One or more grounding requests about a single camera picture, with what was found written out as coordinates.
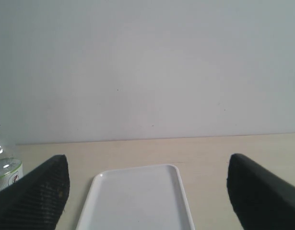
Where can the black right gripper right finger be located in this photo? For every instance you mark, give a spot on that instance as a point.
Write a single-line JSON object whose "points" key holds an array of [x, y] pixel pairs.
{"points": [[260, 199]]}

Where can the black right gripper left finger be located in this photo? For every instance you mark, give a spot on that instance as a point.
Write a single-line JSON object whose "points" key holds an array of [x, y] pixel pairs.
{"points": [[37, 201]]}

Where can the clear plastic water bottle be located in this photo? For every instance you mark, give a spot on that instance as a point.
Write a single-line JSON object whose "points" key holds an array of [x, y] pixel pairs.
{"points": [[11, 165]]}

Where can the white plastic tray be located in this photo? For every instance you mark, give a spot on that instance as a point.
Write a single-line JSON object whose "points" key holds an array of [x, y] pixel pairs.
{"points": [[140, 198]]}

